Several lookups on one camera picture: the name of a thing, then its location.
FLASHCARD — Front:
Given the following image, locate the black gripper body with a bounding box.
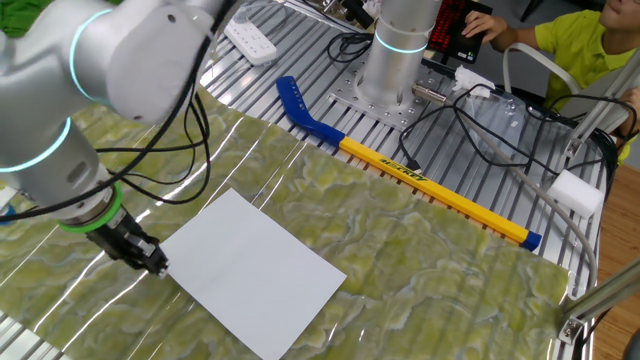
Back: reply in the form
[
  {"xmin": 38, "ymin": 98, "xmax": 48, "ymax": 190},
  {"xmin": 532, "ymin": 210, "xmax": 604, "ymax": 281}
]
[{"xmin": 87, "ymin": 207, "xmax": 146, "ymax": 261}]

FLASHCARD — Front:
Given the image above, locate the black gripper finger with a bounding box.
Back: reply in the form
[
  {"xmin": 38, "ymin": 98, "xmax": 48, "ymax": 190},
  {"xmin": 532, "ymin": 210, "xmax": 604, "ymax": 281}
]
[
  {"xmin": 132, "ymin": 234, "xmax": 170, "ymax": 275},
  {"xmin": 124, "ymin": 249, "xmax": 166, "ymax": 279}
]

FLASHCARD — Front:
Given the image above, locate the white paper sheet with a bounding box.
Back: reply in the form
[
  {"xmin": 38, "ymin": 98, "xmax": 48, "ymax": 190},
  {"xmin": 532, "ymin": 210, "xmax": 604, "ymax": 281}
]
[{"xmin": 159, "ymin": 187, "xmax": 348, "ymax": 360}]

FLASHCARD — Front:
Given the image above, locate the operator bare forearm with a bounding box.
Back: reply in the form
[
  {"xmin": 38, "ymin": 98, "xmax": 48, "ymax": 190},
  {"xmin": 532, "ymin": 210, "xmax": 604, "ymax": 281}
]
[{"xmin": 492, "ymin": 24, "xmax": 544, "ymax": 54}]

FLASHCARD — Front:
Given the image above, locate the operator hand on keypad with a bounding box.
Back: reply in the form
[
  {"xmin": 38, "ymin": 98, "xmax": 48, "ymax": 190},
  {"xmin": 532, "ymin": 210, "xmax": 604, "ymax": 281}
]
[{"xmin": 460, "ymin": 11, "xmax": 507, "ymax": 49}]

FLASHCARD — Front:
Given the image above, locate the operator hand behind post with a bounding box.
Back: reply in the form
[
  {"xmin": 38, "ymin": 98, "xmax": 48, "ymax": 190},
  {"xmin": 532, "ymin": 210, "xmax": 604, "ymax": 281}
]
[{"xmin": 618, "ymin": 87, "xmax": 640, "ymax": 139}]

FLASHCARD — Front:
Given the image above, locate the white power strip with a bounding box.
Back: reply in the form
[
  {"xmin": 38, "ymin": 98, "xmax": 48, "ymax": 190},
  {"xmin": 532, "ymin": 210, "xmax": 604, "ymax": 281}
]
[{"xmin": 223, "ymin": 4, "xmax": 279, "ymax": 66}]

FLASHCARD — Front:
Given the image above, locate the green cloth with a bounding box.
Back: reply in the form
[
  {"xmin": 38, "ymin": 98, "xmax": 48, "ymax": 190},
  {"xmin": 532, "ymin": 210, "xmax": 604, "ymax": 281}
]
[{"xmin": 0, "ymin": 0, "xmax": 56, "ymax": 39}]

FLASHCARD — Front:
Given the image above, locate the green marble pattern mat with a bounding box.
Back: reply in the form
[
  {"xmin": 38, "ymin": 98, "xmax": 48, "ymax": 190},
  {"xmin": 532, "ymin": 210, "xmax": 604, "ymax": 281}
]
[{"xmin": 0, "ymin": 87, "xmax": 571, "ymax": 360}]

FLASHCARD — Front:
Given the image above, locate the blue yellow hockey stick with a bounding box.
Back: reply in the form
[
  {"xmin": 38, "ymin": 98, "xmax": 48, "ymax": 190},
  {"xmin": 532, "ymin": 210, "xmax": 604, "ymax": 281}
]
[{"xmin": 275, "ymin": 75, "xmax": 543, "ymax": 253}]

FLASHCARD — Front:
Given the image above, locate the black cylindrical tool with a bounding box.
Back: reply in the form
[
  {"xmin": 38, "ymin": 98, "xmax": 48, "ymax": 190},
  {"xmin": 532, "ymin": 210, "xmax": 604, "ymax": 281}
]
[{"xmin": 339, "ymin": 0, "xmax": 376, "ymax": 30}]

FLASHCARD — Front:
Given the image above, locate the white plastic adapter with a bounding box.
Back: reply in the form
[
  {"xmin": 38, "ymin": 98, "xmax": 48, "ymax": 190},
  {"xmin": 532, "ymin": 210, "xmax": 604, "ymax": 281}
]
[{"xmin": 452, "ymin": 64, "xmax": 497, "ymax": 99}]

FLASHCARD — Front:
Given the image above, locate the black keypad with red lights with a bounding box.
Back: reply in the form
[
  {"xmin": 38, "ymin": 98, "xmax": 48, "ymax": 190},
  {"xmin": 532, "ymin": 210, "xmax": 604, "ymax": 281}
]
[{"xmin": 427, "ymin": 0, "xmax": 494, "ymax": 65}]

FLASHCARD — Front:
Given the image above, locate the clear plastic sheet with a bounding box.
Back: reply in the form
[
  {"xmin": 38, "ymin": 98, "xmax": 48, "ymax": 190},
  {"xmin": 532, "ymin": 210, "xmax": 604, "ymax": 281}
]
[{"xmin": 462, "ymin": 92, "xmax": 534, "ymax": 151}]

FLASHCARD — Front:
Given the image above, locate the white curved chair armrest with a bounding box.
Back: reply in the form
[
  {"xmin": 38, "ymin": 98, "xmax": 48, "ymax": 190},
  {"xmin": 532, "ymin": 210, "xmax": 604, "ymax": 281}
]
[{"xmin": 502, "ymin": 42, "xmax": 584, "ymax": 96}]

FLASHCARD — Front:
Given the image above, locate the white foam block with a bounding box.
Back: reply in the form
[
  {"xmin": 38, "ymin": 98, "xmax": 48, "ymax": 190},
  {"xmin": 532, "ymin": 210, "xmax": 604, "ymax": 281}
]
[{"xmin": 546, "ymin": 169, "xmax": 605, "ymax": 219}]

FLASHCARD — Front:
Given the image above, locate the person in yellow shirt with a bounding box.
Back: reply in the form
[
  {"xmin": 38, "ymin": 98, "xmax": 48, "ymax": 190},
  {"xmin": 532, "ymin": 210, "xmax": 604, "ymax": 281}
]
[{"xmin": 533, "ymin": 0, "xmax": 640, "ymax": 164}]

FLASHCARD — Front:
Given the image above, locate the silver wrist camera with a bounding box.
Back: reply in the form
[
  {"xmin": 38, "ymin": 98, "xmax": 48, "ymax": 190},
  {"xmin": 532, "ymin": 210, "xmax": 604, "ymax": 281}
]
[{"xmin": 0, "ymin": 189, "xmax": 17, "ymax": 227}]

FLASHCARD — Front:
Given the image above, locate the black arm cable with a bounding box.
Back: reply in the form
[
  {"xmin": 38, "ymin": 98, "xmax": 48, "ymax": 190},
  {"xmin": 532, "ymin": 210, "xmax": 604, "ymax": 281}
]
[{"xmin": 0, "ymin": 0, "xmax": 236, "ymax": 224}]

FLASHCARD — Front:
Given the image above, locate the thin black table cable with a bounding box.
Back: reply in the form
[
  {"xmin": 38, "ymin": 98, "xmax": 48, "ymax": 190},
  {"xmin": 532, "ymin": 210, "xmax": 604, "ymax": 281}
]
[{"xmin": 398, "ymin": 82, "xmax": 639, "ymax": 174}]

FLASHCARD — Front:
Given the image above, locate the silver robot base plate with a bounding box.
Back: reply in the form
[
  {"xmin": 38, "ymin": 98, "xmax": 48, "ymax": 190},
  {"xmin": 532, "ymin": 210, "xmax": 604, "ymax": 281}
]
[{"xmin": 329, "ymin": 52, "xmax": 454, "ymax": 132}]

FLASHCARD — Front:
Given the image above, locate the black coiled cable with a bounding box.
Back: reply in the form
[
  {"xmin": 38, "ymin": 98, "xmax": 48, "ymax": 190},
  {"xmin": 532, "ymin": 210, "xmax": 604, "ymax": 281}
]
[{"xmin": 326, "ymin": 31, "xmax": 375, "ymax": 65}]

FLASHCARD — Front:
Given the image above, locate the aluminium frame post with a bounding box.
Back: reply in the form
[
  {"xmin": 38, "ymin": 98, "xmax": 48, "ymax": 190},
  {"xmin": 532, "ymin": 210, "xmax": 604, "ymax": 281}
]
[
  {"xmin": 556, "ymin": 257, "xmax": 640, "ymax": 346},
  {"xmin": 564, "ymin": 47, "xmax": 640, "ymax": 159}
]

